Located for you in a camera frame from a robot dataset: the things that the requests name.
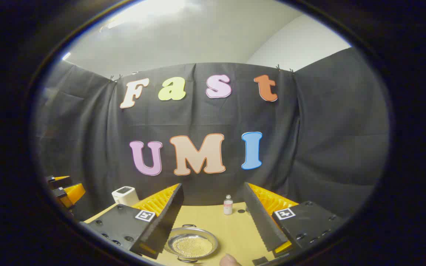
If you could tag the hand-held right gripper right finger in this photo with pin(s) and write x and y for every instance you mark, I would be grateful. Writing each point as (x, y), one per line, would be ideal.
(263, 218)

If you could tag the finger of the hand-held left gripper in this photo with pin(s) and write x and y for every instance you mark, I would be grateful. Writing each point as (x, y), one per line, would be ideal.
(73, 194)
(58, 180)

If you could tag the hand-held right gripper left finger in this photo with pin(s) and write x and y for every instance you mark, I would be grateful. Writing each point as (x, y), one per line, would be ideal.
(166, 218)

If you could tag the pile of yellow soybeans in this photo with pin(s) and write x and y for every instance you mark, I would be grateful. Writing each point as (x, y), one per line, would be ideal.
(192, 246)

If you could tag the small clear bottle pink label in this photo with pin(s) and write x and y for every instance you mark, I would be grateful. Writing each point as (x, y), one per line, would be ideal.
(228, 206)

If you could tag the white toaster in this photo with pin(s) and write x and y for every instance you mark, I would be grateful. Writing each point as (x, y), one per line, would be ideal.
(125, 195)

